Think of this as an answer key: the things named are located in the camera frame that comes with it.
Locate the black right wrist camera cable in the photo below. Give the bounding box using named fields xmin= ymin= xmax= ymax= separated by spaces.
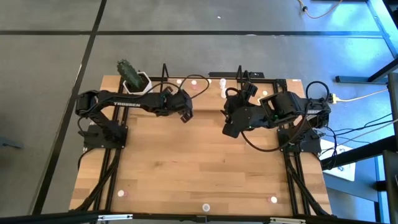
xmin=239 ymin=102 xmax=312 ymax=153

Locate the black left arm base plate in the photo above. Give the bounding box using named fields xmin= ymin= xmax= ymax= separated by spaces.
xmin=77 ymin=123 xmax=129 ymax=150

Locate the tan floor cable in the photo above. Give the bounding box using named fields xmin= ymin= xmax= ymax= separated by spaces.
xmin=297 ymin=0 xmax=345 ymax=19

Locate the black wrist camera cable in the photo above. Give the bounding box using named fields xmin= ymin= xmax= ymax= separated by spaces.
xmin=239 ymin=102 xmax=312 ymax=153
xmin=146 ymin=73 xmax=211 ymax=100

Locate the white floor box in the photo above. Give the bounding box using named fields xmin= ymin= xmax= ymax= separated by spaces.
xmin=320 ymin=139 xmax=357 ymax=182

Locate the black right arm cable loop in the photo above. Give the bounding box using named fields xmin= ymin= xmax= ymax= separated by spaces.
xmin=305 ymin=80 xmax=331 ymax=102

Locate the grey floor object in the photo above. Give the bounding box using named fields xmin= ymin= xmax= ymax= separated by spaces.
xmin=0 ymin=138 xmax=24 ymax=150

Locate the grey floor cable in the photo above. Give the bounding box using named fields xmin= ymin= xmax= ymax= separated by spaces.
xmin=337 ymin=118 xmax=398 ymax=141

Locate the black gantry beam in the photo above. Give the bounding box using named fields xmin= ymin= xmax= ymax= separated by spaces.
xmin=0 ymin=210 xmax=398 ymax=224

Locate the black neighbouring station frame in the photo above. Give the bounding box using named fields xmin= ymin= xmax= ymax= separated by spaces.
xmin=320 ymin=57 xmax=398 ymax=224

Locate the black floor cable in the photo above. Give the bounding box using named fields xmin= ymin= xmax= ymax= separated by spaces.
xmin=320 ymin=112 xmax=394 ymax=162

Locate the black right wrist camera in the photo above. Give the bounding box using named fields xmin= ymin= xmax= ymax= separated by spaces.
xmin=221 ymin=122 xmax=241 ymax=139

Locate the silver metal bracket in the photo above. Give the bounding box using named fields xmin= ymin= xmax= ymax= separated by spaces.
xmin=269 ymin=217 xmax=306 ymax=224
xmin=97 ymin=213 xmax=134 ymax=222

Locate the black left wrist camera cable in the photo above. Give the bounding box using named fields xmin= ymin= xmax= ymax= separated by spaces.
xmin=146 ymin=73 xmax=211 ymax=100

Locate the black aluminium table frame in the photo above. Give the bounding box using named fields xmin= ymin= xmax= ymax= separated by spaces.
xmin=70 ymin=74 xmax=333 ymax=218

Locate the white planter pot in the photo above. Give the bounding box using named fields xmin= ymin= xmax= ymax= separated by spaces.
xmin=122 ymin=71 xmax=154 ymax=96

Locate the yellow plug power cable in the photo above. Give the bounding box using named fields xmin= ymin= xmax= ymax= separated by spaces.
xmin=329 ymin=88 xmax=389 ymax=105

